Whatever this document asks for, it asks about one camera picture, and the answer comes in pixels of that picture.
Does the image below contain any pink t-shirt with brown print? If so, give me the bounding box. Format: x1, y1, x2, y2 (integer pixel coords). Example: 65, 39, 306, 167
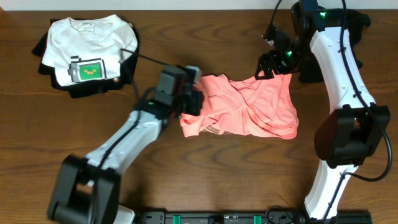
180, 74, 299, 139

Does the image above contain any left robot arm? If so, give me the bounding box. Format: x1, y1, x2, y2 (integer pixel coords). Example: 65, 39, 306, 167
47, 65, 204, 224

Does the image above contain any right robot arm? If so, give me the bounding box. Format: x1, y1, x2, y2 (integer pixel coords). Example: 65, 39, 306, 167
255, 0, 393, 223

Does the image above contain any black crumpled garment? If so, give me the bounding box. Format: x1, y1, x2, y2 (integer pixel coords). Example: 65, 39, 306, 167
298, 9, 371, 83

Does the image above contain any black folded garment under white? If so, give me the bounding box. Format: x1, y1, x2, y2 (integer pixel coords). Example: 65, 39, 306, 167
32, 19, 139, 98

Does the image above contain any white t-shirt with pixel camera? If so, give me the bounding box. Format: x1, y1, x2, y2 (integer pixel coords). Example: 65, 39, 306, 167
42, 14, 139, 86

